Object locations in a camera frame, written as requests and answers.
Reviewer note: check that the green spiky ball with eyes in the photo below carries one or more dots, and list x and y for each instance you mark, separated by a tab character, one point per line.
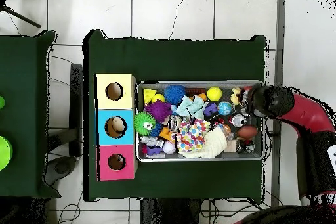
141	122

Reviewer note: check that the colourful patterned cloth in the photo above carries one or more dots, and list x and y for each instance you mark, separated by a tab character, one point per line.
193	134

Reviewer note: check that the cream white cloth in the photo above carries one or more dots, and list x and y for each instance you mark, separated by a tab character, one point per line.
214	145

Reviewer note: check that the pale yellow plush toy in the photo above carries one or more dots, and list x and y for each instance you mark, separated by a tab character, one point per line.
235	96

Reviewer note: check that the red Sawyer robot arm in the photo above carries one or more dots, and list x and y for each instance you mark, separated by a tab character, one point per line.
302	113

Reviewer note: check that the wooden box with three holes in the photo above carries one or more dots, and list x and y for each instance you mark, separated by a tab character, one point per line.
123	103

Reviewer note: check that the shallow clear mesh bin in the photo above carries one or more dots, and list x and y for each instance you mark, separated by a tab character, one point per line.
199	158

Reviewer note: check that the purple spiky toy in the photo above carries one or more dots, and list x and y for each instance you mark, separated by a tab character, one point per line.
158	109

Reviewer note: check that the crushed silver drink can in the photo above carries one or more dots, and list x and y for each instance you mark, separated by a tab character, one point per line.
173	122

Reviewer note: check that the blue spiky ball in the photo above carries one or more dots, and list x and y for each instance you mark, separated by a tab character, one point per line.
157	129
174	94

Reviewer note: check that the light blue cloth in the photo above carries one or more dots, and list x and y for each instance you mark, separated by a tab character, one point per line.
193	107

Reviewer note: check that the silver toy robot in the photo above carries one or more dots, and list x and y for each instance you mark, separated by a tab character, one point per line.
151	141

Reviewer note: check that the yellow ball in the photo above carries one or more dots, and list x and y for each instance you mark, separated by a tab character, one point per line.
214	94

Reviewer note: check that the dark green side tablecloth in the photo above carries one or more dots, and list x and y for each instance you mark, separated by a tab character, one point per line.
23	103

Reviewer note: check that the small green object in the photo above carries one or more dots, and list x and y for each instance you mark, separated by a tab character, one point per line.
1	102

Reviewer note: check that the lime green bowl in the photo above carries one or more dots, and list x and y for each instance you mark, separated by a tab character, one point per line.
4	153

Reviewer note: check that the black tripod leg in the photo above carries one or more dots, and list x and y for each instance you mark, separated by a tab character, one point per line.
23	18

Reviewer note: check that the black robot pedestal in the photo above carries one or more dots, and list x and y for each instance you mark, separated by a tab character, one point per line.
168	213

